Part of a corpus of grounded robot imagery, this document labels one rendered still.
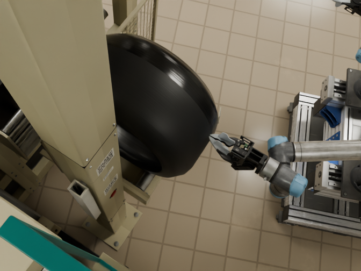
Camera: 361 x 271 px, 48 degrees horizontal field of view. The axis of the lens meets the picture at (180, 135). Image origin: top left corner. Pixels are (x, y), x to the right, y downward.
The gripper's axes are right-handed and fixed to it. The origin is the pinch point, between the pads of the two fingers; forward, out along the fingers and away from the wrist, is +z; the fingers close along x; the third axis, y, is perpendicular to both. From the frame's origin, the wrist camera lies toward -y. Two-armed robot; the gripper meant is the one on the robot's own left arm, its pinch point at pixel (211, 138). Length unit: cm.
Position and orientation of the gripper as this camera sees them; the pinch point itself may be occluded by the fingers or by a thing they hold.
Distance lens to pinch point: 145.3
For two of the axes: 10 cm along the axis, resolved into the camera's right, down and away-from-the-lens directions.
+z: -8.4, -5.0, 1.9
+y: 0.3, -3.8, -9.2
